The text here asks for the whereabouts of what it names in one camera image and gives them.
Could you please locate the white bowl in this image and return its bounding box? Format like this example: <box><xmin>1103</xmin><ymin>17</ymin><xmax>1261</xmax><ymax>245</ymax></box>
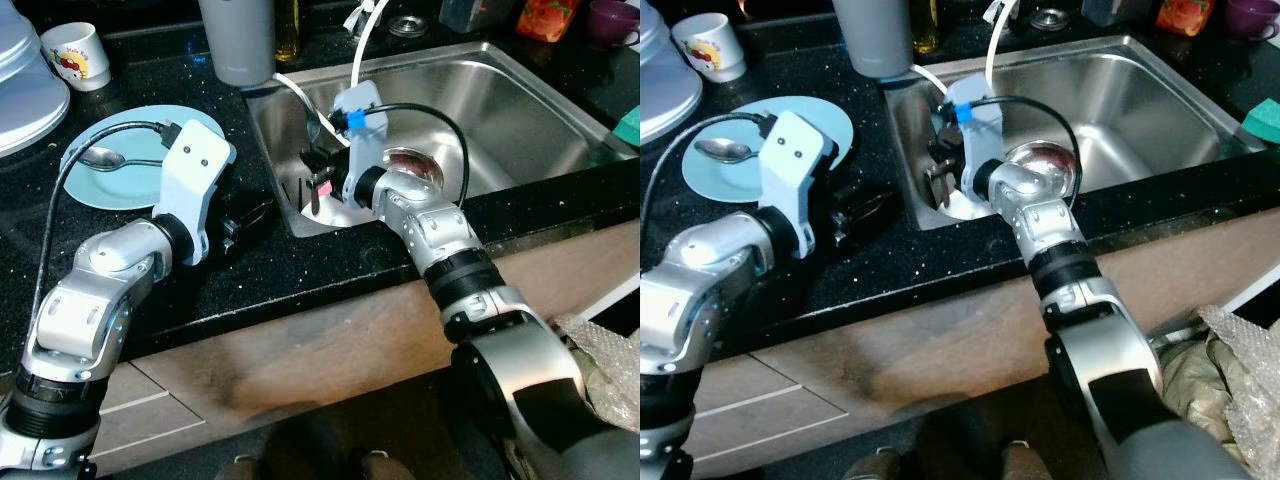
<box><xmin>298</xmin><ymin>192</ymin><xmax>376</xmax><ymax>229</ymax></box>
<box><xmin>935</xmin><ymin>190</ymin><xmax>986</xmax><ymax>223</ymax></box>

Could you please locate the teal plate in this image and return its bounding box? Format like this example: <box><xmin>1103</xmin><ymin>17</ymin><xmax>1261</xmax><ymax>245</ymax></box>
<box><xmin>682</xmin><ymin>96</ymin><xmax>854</xmax><ymax>204</ymax></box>
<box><xmin>60</xmin><ymin>104</ymin><xmax>227</xmax><ymax>212</ymax></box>

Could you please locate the metal spoon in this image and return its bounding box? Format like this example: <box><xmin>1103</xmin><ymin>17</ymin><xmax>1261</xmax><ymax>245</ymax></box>
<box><xmin>695</xmin><ymin>138</ymin><xmax>776</xmax><ymax>164</ymax></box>
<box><xmin>78</xmin><ymin>146</ymin><xmax>169</xmax><ymax>172</ymax></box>

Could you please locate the yellow oil bottle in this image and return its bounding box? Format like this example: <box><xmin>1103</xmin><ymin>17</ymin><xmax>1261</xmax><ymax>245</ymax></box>
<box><xmin>274</xmin><ymin>0</ymin><xmax>303</xmax><ymax>63</ymax></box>
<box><xmin>910</xmin><ymin>0</ymin><xmax>941</xmax><ymax>56</ymax></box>

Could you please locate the grey cylindrical canister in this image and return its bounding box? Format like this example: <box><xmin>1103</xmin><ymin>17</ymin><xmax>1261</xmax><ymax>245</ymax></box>
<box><xmin>832</xmin><ymin>0</ymin><xmax>914</xmax><ymax>79</ymax></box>
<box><xmin>197</xmin><ymin>0</ymin><xmax>277</xmax><ymax>88</ymax></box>

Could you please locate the brown cabinet front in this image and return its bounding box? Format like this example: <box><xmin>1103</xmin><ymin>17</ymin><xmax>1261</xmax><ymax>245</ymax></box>
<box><xmin>95</xmin><ymin>215</ymin><xmax>641</xmax><ymax>426</ymax></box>
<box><xmin>715</xmin><ymin>205</ymin><xmax>1280</xmax><ymax>471</ymax></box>

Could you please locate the stainless steel sink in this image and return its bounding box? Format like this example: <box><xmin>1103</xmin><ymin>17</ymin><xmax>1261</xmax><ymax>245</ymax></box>
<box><xmin>243</xmin><ymin>40</ymin><xmax>638</xmax><ymax>238</ymax></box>
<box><xmin>885</xmin><ymin>33</ymin><xmax>1271</xmax><ymax>233</ymax></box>

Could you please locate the dark container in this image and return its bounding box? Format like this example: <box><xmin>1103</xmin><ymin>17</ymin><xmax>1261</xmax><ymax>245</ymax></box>
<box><xmin>440</xmin><ymin>0</ymin><xmax>521</xmax><ymax>33</ymax></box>
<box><xmin>1082</xmin><ymin>0</ymin><xmax>1151</xmax><ymax>26</ymax></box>

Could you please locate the white Hello Kitty mug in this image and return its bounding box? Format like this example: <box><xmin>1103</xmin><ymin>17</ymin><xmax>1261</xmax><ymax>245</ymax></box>
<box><xmin>40</xmin><ymin>22</ymin><xmax>113</xmax><ymax>93</ymax></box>
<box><xmin>672</xmin><ymin>12</ymin><xmax>747</xmax><ymax>83</ymax></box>

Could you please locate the green sponge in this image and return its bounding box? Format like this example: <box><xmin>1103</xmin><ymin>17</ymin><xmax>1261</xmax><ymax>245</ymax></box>
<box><xmin>1238</xmin><ymin>97</ymin><xmax>1280</xmax><ymax>153</ymax></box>
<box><xmin>612</xmin><ymin>100</ymin><xmax>641</xmax><ymax>151</ymax></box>

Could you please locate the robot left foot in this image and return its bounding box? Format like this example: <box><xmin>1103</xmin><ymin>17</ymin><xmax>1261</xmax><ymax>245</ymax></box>
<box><xmin>213</xmin><ymin>452</ymin><xmax>269</xmax><ymax>480</ymax></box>
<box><xmin>845</xmin><ymin>448</ymin><xmax>901</xmax><ymax>480</ymax></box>

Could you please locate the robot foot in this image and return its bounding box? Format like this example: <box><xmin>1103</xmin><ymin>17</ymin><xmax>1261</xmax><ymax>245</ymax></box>
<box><xmin>845</xmin><ymin>448</ymin><xmax>901</xmax><ymax>480</ymax></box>
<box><xmin>358</xmin><ymin>450</ymin><xmax>417</xmax><ymax>480</ymax></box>
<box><xmin>213</xmin><ymin>452</ymin><xmax>269</xmax><ymax>480</ymax></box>
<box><xmin>1000</xmin><ymin>445</ymin><xmax>1056</xmax><ymax>480</ymax></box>

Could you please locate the orange printed packet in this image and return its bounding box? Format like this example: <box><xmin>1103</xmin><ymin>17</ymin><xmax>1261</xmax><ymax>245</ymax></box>
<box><xmin>1155</xmin><ymin>0</ymin><xmax>1216</xmax><ymax>38</ymax></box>
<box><xmin>514</xmin><ymin>0</ymin><xmax>581</xmax><ymax>43</ymax></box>

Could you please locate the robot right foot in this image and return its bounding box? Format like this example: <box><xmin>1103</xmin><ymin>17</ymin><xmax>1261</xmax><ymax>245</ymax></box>
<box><xmin>1000</xmin><ymin>445</ymin><xmax>1056</xmax><ymax>480</ymax></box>
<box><xmin>358</xmin><ymin>450</ymin><xmax>417</xmax><ymax>480</ymax></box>

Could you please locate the clear bubble wrap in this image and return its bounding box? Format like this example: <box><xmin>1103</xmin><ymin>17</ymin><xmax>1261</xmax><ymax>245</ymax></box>
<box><xmin>1150</xmin><ymin>303</ymin><xmax>1280</xmax><ymax>461</ymax></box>
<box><xmin>548</xmin><ymin>312</ymin><xmax>641</xmax><ymax>433</ymax></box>

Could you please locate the purple mug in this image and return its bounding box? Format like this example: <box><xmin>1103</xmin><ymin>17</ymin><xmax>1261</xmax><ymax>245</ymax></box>
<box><xmin>1225</xmin><ymin>0</ymin><xmax>1280</xmax><ymax>43</ymax></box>
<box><xmin>585</xmin><ymin>0</ymin><xmax>641</xmax><ymax>51</ymax></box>

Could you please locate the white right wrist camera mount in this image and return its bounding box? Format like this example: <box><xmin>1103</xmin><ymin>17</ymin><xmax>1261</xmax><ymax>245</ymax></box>
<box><xmin>945</xmin><ymin>75</ymin><xmax>1001</xmax><ymax>191</ymax></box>
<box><xmin>330</xmin><ymin>80</ymin><xmax>391</xmax><ymax>186</ymax></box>

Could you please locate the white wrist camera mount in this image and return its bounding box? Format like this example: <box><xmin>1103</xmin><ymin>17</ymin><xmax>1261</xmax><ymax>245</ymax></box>
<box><xmin>150</xmin><ymin>117</ymin><xmax>239</xmax><ymax>267</ymax></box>
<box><xmin>945</xmin><ymin>75</ymin><xmax>1001</xmax><ymax>191</ymax></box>
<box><xmin>758</xmin><ymin>110</ymin><xmax>839</xmax><ymax>263</ymax></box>
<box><xmin>330</xmin><ymin>80</ymin><xmax>391</xmax><ymax>186</ymax></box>

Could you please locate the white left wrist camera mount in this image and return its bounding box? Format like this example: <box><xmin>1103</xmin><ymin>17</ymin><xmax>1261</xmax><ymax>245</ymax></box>
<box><xmin>150</xmin><ymin>117</ymin><xmax>239</xmax><ymax>267</ymax></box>
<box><xmin>758</xmin><ymin>110</ymin><xmax>839</xmax><ymax>263</ymax></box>

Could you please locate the white hose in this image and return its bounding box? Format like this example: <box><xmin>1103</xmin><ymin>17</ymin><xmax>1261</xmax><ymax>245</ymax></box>
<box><xmin>912</xmin><ymin>0</ymin><xmax>1029</xmax><ymax>101</ymax></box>
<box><xmin>272</xmin><ymin>0</ymin><xmax>391</xmax><ymax>149</ymax></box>

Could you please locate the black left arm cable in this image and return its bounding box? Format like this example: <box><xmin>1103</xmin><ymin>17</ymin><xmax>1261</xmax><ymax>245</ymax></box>
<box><xmin>642</xmin><ymin>110</ymin><xmax>779</xmax><ymax>241</ymax></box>
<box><xmin>42</xmin><ymin>119</ymin><xmax>183</xmax><ymax>301</ymax></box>

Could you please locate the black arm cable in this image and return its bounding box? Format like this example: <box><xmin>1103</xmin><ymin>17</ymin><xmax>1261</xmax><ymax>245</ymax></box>
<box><xmin>975</xmin><ymin>95</ymin><xmax>1084</xmax><ymax>206</ymax></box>
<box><xmin>352</xmin><ymin>102</ymin><xmax>471</xmax><ymax>213</ymax></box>
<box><xmin>42</xmin><ymin>119</ymin><xmax>183</xmax><ymax>301</ymax></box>
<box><xmin>642</xmin><ymin>110</ymin><xmax>779</xmax><ymax>241</ymax></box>

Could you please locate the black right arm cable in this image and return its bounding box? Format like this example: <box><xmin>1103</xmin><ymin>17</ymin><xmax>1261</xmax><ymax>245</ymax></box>
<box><xmin>352</xmin><ymin>102</ymin><xmax>471</xmax><ymax>213</ymax></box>
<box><xmin>975</xmin><ymin>95</ymin><xmax>1084</xmax><ymax>206</ymax></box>

